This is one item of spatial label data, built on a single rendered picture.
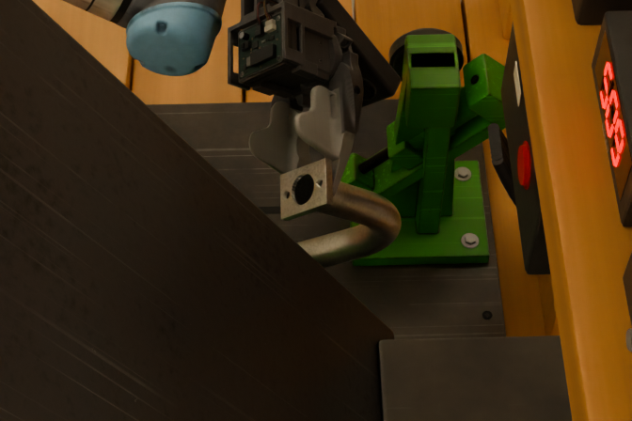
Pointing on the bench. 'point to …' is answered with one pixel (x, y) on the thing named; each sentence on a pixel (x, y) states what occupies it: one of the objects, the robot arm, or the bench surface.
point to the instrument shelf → (573, 185)
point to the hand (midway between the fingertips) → (320, 189)
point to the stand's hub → (403, 49)
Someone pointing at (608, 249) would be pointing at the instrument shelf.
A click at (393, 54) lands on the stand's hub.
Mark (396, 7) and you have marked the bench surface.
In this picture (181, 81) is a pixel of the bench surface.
